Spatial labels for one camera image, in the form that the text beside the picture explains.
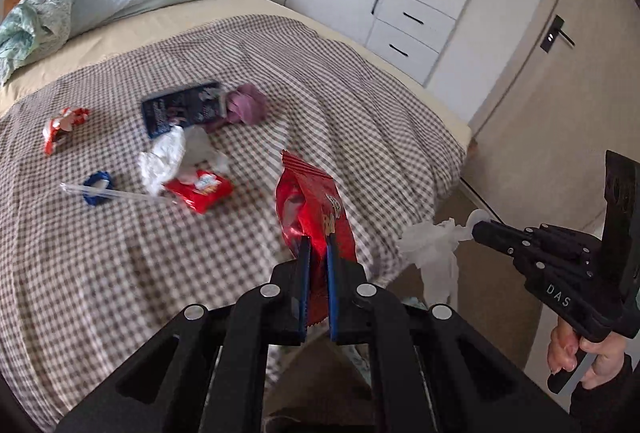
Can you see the person's right forearm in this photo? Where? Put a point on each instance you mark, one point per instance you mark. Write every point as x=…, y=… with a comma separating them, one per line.
x=610, y=405

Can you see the clear plastic straw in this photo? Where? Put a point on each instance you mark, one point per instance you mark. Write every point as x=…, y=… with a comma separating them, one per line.
x=130, y=196

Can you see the white tissue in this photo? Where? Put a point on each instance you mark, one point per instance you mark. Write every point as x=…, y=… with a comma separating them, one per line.
x=165, y=158
x=430, y=243

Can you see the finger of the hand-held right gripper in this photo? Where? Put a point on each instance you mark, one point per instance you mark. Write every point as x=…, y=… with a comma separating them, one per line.
x=540, y=235
x=550, y=259

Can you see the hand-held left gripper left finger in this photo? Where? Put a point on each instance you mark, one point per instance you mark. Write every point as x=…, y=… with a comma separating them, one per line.
x=303, y=283

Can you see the small red snack packet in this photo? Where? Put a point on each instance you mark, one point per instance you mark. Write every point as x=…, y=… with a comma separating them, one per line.
x=200, y=193

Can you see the green floral quilt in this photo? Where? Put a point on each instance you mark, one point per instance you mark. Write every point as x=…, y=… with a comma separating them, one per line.
x=30, y=28

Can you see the person's right hand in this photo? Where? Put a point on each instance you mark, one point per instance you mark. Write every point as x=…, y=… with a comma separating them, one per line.
x=562, y=348

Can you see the white wardrobe drawer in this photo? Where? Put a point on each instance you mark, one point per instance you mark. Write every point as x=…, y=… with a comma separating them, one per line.
x=400, y=53
x=415, y=20

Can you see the dark blue packet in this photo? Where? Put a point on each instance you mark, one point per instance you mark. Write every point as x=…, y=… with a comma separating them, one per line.
x=180, y=108

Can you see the purple knotted cloth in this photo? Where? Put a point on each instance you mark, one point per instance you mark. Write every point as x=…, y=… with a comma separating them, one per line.
x=245, y=105

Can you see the brown checked blanket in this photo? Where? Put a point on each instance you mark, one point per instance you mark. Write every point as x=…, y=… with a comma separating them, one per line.
x=125, y=288

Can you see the red and white wrapper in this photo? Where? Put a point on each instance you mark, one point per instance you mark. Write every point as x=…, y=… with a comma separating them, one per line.
x=62, y=125

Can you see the large red snack packet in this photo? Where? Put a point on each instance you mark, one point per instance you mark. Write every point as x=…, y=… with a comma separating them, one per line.
x=310, y=208

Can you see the beige room door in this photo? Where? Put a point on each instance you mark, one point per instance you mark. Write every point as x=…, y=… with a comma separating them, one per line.
x=575, y=113

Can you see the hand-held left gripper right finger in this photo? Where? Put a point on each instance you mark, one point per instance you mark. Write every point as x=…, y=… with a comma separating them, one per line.
x=334, y=293

